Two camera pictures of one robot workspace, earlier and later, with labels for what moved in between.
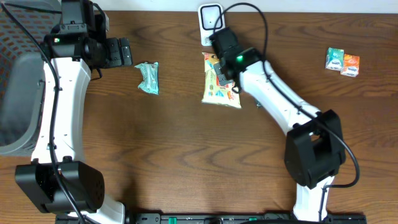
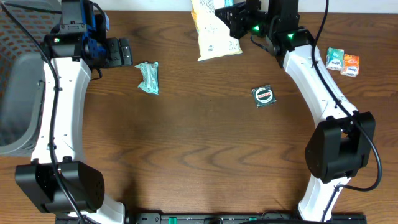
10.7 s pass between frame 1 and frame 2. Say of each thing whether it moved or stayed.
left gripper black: stayed
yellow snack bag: moved
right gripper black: moved
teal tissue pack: stayed
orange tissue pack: stayed
